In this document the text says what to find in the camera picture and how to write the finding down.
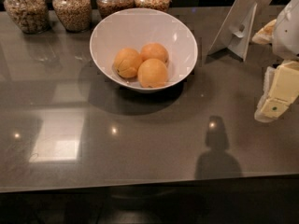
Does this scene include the far left glass jar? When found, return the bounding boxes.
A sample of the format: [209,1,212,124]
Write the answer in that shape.
[4,0,50,34]

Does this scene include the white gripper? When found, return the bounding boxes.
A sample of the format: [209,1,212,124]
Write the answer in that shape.
[251,0,299,122]

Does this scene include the orange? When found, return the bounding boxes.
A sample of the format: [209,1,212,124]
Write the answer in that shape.
[137,59,168,88]
[140,43,169,66]
[113,48,142,78]

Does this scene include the white standing card holder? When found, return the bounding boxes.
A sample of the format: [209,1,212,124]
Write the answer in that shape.
[208,0,272,61]

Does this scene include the white ceramic bowl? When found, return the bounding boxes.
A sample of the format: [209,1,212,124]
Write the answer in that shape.
[90,8,198,93]

